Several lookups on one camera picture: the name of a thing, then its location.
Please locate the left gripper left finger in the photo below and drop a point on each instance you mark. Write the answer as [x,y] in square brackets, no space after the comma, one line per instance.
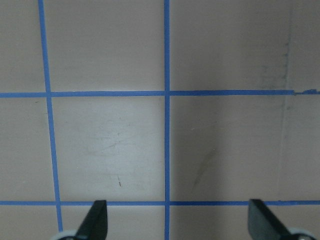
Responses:
[95,224]

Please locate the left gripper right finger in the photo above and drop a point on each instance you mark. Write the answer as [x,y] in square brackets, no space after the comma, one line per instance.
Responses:
[263,224]

